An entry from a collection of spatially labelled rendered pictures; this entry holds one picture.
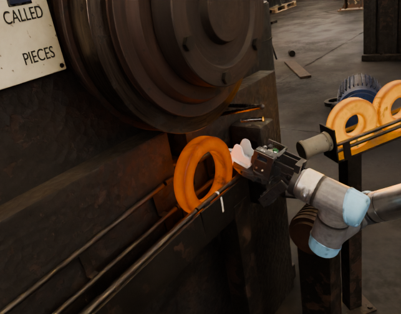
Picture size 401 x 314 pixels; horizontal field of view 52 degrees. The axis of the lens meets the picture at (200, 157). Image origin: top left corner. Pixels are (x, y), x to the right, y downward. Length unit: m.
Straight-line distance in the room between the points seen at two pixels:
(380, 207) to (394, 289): 0.78
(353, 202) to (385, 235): 1.12
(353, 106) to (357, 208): 0.42
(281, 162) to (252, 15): 0.34
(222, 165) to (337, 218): 0.29
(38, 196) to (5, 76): 0.21
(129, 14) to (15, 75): 0.22
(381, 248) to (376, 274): 0.17
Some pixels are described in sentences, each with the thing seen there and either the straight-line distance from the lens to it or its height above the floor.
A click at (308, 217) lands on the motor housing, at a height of 0.53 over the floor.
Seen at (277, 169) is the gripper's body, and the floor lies 0.74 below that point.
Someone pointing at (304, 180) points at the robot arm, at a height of 0.73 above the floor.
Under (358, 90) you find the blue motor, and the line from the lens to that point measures 2.91.
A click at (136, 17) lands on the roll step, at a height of 1.13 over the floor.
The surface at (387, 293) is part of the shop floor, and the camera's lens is 1.74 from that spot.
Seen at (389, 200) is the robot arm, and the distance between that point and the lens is 1.01.
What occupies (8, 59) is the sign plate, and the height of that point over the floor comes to 1.10.
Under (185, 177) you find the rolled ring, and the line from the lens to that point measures 0.88.
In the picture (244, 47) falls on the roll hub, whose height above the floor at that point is 1.03.
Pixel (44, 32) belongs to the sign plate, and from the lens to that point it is 0.79.
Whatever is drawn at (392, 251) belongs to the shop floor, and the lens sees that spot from 1.94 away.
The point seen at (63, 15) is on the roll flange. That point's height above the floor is 1.15.
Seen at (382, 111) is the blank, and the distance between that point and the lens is 1.33.
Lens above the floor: 1.18
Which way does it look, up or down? 24 degrees down
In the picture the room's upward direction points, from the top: 10 degrees counter-clockwise
